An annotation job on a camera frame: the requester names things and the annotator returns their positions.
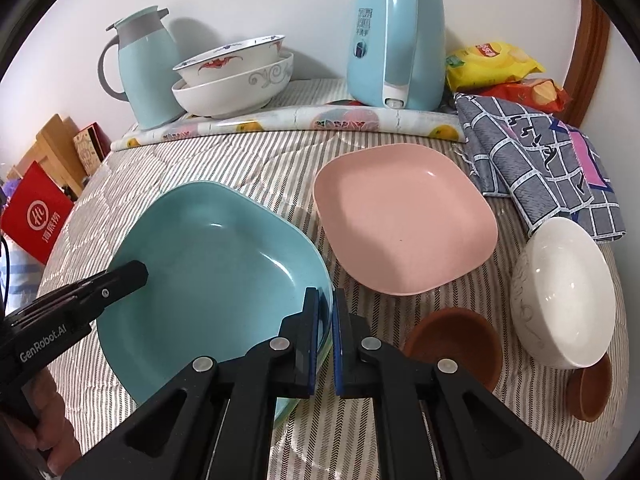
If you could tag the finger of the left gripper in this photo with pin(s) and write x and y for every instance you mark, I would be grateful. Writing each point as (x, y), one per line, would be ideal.
(102, 289)

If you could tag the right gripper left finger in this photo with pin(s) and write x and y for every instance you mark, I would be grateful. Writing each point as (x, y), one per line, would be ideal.
(213, 420)

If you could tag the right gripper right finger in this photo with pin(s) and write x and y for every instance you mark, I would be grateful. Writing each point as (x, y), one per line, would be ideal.
(434, 421)

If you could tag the brown small bowl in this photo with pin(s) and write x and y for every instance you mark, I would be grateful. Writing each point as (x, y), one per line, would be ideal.
(589, 389)
(461, 335)

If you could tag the blue square plate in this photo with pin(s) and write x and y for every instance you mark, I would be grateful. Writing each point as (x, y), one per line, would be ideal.
(224, 272)

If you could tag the person's left hand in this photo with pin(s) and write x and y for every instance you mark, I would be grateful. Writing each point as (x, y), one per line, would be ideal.
(54, 432)

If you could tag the green square plate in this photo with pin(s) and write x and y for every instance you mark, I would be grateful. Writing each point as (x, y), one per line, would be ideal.
(307, 367)

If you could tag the red paper bag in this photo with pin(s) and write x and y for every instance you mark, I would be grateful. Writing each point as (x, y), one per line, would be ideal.
(36, 213)

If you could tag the wooden chair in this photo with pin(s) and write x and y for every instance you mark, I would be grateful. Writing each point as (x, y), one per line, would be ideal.
(54, 151)

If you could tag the patterned brown box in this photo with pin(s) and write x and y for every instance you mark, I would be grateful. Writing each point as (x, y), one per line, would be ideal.
(92, 146)

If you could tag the white ceramic bowl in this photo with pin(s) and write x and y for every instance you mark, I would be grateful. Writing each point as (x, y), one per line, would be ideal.
(562, 297)

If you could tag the pink square plate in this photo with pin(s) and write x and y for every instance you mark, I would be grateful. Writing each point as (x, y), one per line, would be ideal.
(403, 219)

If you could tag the light blue thermos jug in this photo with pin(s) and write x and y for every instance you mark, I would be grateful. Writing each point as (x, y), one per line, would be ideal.
(146, 57)

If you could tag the white bowl grey pattern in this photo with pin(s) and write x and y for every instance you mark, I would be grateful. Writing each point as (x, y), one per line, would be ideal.
(236, 95)

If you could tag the grey checkered cloth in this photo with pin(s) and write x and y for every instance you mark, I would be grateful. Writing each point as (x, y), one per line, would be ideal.
(546, 167)

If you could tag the white bowl blue pattern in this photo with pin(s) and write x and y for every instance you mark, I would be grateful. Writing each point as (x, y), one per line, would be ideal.
(230, 59)

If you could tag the fruit patterned mat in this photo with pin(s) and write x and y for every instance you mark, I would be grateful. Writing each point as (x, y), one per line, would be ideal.
(334, 117)

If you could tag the orange chips bag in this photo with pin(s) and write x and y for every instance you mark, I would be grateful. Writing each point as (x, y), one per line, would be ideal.
(540, 93)

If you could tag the yellow chips bag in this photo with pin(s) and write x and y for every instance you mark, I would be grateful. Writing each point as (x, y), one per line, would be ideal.
(485, 65)

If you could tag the light blue electric kettle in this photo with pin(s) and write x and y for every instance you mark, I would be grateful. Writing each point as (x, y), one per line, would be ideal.
(397, 54)

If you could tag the brown wooden door frame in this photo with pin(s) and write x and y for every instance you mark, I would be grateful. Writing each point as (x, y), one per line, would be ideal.
(589, 52)

